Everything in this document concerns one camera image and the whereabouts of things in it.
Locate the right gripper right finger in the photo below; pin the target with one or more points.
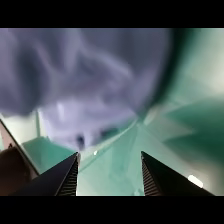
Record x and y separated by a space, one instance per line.
160 181

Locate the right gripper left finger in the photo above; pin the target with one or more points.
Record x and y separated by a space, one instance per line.
61 180

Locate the lavender garment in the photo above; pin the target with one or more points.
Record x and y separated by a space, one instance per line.
83 80

